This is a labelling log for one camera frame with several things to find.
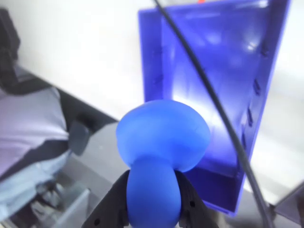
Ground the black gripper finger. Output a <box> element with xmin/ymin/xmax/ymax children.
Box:
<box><xmin>81</xmin><ymin>170</ymin><xmax>130</xmax><ymax>228</ymax></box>
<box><xmin>175</xmin><ymin>171</ymin><xmax>219</xmax><ymax>228</ymax></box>

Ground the blue rubber duck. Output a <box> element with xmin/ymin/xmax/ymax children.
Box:
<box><xmin>115</xmin><ymin>99</ymin><xmax>211</xmax><ymax>228</ymax></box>

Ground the blue plastic box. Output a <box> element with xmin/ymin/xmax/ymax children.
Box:
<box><xmin>137</xmin><ymin>0</ymin><xmax>292</xmax><ymax>218</ymax></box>

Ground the grey fabric clothing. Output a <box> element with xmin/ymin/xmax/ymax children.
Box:
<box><xmin>0</xmin><ymin>86</ymin><xmax>71</xmax><ymax>216</ymax></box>

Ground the dark chair part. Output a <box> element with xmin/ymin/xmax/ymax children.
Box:
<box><xmin>0</xmin><ymin>8</ymin><xmax>21</xmax><ymax>92</ymax></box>

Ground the thin black cable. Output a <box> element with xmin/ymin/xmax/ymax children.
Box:
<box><xmin>153</xmin><ymin>0</ymin><xmax>273</xmax><ymax>228</ymax></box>

